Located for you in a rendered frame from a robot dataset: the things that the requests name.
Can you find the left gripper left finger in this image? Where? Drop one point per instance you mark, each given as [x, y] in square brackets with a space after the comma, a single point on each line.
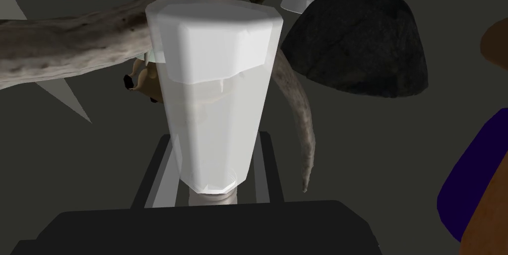
[158, 183]

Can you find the blue and brown rounded object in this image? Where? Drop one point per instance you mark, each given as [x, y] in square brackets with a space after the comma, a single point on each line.
[476, 175]

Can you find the black rounded rock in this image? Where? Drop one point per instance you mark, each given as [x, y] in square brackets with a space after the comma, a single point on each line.
[357, 44]

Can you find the grey driftwood branch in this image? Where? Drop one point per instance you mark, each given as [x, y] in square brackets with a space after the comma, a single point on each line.
[59, 48]

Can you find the white translucent tumbler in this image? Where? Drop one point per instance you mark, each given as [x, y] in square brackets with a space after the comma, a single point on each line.
[214, 120]

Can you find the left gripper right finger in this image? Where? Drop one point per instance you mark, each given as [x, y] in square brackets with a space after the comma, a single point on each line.
[266, 175]

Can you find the small brown toy figure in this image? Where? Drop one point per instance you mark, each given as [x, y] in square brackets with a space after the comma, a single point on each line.
[145, 82]

